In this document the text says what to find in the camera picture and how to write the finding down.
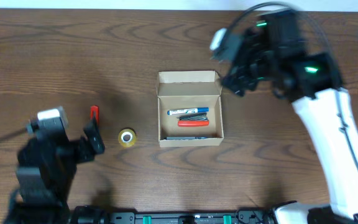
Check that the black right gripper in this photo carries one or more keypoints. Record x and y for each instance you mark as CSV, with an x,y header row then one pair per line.
x,y
239,76

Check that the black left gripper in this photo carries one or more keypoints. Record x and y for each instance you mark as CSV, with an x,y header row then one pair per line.
x,y
84,149

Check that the yellow tape roll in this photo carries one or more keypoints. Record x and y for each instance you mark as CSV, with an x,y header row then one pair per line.
x,y
127,137

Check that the red utility knife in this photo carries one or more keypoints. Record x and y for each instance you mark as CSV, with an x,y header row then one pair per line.
x,y
94,113

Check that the blue whiteboard marker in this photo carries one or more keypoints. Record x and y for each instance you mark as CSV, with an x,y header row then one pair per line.
x,y
188,111

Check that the red and black stapler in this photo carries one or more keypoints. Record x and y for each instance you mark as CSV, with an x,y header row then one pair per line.
x,y
193,120

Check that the black whiteboard marker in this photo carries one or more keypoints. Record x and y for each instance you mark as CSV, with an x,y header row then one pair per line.
x,y
183,138

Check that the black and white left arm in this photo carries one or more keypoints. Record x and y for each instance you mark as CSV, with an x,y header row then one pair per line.
x,y
46,168

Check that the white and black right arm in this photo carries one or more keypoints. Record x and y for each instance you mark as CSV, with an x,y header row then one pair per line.
x,y
323,104

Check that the open cardboard box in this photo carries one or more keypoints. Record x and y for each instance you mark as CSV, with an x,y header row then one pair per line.
x,y
189,89

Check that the black mounting rail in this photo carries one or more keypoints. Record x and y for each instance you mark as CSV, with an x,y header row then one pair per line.
x,y
92,214

